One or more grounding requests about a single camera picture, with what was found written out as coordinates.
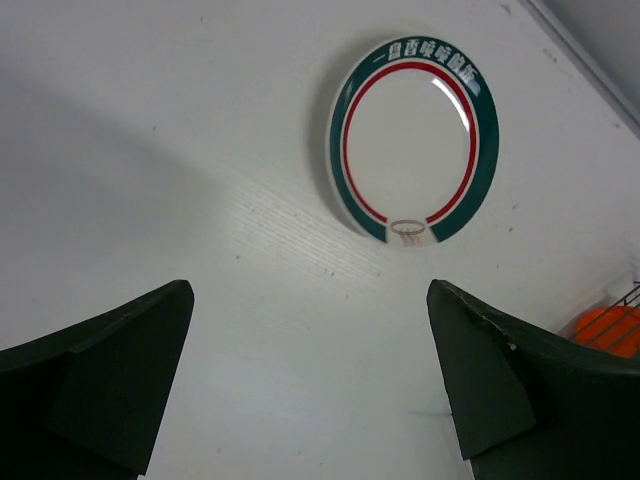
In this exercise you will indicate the wire dish rack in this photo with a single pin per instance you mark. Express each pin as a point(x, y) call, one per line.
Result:
point(623, 290)

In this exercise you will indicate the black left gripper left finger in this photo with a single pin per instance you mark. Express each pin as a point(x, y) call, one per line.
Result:
point(87, 401)

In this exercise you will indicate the orange plate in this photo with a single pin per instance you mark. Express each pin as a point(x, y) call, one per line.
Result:
point(611, 329)

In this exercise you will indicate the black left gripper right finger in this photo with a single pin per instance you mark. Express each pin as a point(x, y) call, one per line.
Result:
point(527, 403)

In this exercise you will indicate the white green-rimmed plate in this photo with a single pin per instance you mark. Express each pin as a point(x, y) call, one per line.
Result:
point(412, 141)

